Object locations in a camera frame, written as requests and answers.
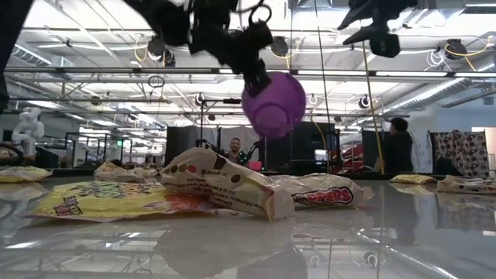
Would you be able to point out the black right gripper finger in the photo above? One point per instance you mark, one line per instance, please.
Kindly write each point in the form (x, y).
(362, 35)
(354, 17)

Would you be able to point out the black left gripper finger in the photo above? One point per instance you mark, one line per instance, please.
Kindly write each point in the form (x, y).
(263, 75)
(250, 79)

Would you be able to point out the small purple plastic bucket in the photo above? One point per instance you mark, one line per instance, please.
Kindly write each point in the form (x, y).
(279, 112)

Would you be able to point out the yellow Sour Patch Kids packet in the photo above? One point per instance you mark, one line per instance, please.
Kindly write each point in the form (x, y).
(412, 179)
(108, 201)
(23, 173)

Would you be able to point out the small candy bags mid-left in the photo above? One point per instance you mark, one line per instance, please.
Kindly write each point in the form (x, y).
(118, 174)

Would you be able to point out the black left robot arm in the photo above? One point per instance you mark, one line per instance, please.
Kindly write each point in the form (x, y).
(162, 19)

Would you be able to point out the person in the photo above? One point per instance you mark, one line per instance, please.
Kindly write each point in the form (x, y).
(399, 147)
(234, 149)

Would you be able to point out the large black panel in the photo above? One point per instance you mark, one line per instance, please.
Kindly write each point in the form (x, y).
(310, 151)

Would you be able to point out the black curtain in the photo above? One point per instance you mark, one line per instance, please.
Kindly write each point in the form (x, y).
(180, 145)
(370, 151)

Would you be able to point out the long ceiling light bar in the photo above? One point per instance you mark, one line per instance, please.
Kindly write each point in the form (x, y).
(116, 70)

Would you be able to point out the white printed cloth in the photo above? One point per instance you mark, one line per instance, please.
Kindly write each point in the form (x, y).
(422, 151)

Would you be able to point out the dotted patterned cloth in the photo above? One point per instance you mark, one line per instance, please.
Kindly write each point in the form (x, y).
(461, 153)

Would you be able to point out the black rig frame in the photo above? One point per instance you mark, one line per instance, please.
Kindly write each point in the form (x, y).
(231, 101)

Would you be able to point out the silver ventilation duct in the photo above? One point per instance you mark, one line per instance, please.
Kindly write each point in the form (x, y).
(445, 91)

